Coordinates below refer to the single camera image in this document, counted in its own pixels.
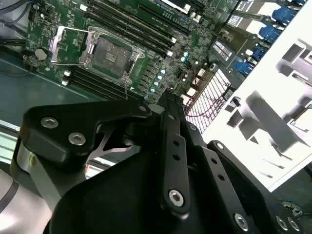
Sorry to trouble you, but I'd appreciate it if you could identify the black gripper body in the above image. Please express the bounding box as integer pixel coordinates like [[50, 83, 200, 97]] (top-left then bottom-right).
[[48, 147, 235, 234]]

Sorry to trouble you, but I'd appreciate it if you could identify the metal socket cover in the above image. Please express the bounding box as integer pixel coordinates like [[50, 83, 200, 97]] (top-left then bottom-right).
[[49, 24, 99, 67]]

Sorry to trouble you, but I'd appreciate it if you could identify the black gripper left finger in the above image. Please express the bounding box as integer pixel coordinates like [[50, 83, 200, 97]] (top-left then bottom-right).
[[14, 90, 193, 217]]

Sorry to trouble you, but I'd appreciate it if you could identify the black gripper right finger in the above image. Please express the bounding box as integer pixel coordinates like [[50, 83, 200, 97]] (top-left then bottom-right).
[[170, 92, 305, 234]]

